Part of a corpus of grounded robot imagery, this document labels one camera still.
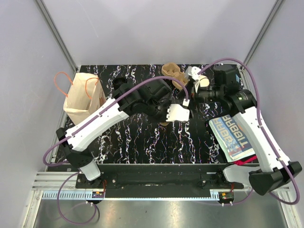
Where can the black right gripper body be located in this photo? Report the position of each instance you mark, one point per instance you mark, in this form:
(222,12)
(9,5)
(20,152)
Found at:
(206,95)

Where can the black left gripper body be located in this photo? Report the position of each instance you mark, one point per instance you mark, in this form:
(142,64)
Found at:
(157,110)

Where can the pulp cup carrier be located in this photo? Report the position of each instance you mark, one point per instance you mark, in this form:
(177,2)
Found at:
(173,70)

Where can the paper bag orange handles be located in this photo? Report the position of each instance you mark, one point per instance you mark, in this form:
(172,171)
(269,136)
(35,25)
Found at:
(85,96)

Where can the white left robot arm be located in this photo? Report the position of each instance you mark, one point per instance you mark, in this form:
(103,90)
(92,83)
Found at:
(75,141)

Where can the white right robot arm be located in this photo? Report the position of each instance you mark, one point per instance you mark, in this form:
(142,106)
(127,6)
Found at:
(273,169)

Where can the stack of paper cups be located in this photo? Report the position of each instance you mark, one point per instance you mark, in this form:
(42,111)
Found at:
(201,81)

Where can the stack of black lids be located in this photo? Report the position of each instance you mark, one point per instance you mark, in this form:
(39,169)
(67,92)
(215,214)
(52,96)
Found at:
(120,84)

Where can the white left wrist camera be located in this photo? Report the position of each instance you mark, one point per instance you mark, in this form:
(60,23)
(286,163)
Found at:
(177,112)

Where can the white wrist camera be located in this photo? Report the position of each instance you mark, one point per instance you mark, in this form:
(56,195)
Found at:
(192,74)
(177,112)

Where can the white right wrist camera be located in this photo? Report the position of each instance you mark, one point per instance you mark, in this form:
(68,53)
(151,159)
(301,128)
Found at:
(192,74)

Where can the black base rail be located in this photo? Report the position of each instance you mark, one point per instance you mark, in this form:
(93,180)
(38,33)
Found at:
(159,180)

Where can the aluminium frame post right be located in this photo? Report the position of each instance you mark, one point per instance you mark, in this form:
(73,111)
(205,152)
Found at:
(264,29)

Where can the aluminium frame post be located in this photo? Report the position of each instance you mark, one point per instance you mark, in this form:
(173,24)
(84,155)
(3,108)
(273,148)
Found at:
(55,32)
(264,29)

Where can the aluminium frame post left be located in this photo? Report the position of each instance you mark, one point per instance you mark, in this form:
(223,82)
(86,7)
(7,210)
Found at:
(55,32)

